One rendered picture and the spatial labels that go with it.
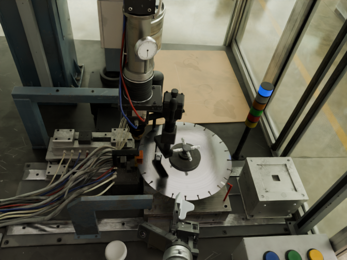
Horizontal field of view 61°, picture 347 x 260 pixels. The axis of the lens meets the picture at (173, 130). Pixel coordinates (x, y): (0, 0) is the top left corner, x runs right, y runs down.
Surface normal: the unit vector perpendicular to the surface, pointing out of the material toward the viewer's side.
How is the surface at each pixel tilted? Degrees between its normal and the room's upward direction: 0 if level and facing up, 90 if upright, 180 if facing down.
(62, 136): 0
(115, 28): 90
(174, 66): 0
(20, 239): 0
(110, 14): 90
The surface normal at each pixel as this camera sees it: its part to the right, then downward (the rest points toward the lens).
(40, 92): 0.11, -0.65
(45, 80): 0.09, 0.76
